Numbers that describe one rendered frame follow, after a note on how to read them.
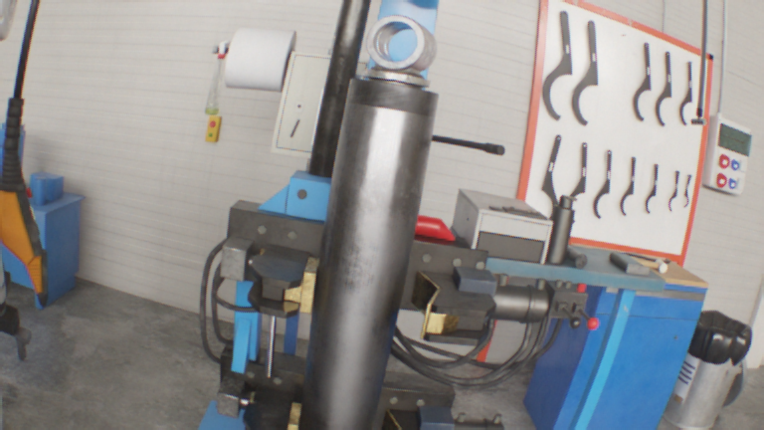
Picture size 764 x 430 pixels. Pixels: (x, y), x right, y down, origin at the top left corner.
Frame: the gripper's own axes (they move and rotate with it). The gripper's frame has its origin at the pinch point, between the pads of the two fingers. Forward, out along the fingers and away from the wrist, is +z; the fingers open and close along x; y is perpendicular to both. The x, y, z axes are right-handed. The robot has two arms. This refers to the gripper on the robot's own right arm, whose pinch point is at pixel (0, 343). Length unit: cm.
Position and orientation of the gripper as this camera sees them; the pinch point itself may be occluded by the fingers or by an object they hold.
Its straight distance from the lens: 141.3
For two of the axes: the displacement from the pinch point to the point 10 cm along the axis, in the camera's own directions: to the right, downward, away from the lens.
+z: -3.5, 7.9, 5.0
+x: 9.3, 2.4, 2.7
